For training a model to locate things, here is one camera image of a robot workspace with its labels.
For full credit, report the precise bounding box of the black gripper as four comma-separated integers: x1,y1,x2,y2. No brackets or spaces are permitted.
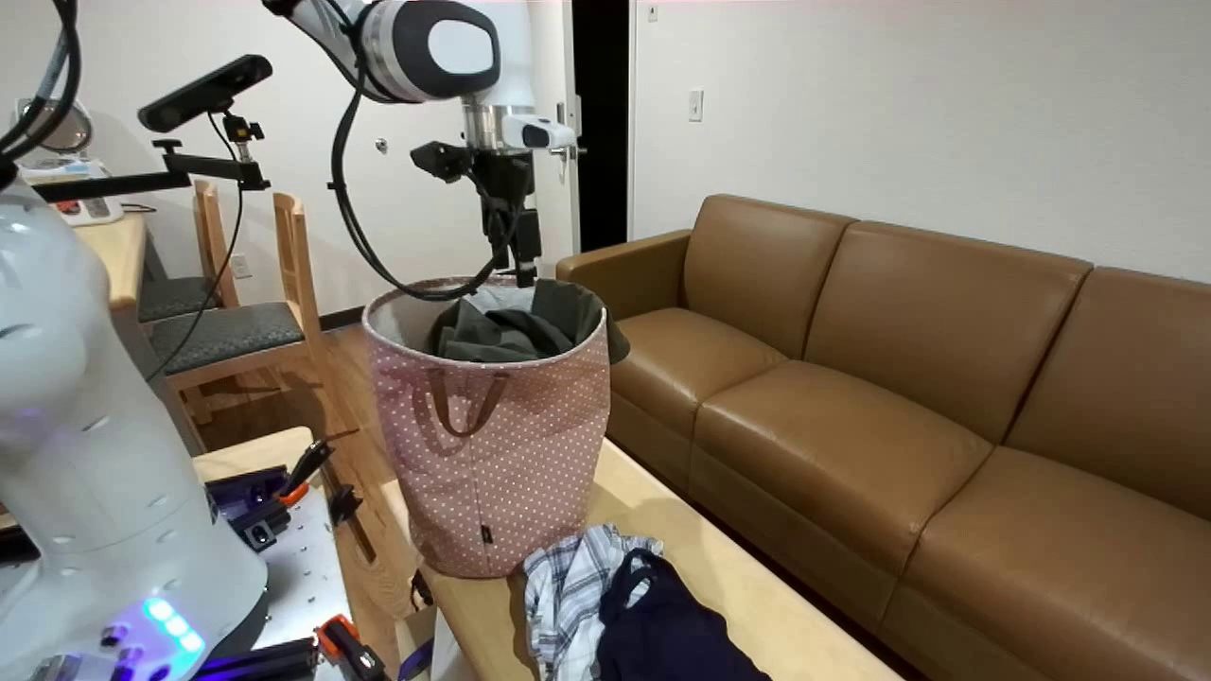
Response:
407,139,541,287

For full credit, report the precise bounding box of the white light switch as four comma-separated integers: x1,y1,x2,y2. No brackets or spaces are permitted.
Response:
684,89,702,126

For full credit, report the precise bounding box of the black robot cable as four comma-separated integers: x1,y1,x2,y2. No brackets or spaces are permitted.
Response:
0,0,508,303

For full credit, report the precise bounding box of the pink patterned laundry bag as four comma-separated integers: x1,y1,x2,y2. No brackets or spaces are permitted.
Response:
363,291,610,577

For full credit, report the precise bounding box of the black red clamp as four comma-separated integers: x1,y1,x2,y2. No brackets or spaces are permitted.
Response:
276,430,355,506

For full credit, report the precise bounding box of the black camera on boom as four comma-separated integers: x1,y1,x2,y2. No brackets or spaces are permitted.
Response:
136,52,271,131

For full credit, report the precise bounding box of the round mirror on stand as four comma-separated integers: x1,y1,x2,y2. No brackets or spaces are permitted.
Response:
21,101,95,165

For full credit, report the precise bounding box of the dark green cloth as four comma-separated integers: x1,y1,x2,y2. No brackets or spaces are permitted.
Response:
422,279,633,362

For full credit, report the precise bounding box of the navy blue cloth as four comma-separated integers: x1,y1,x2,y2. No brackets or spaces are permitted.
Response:
596,547,769,681

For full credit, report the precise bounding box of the wooden chair grey cushion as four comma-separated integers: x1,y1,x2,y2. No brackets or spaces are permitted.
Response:
117,193,320,451

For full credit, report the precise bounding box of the white door with handle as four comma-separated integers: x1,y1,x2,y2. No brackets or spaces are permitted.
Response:
527,0,581,272

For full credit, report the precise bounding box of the brown leather sofa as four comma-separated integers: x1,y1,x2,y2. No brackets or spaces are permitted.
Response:
561,195,1211,681

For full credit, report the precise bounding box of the white plaid cloth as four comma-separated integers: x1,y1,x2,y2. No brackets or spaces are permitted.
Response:
520,527,663,681

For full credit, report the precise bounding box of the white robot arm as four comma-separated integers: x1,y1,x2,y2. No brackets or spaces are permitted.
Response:
0,0,571,681

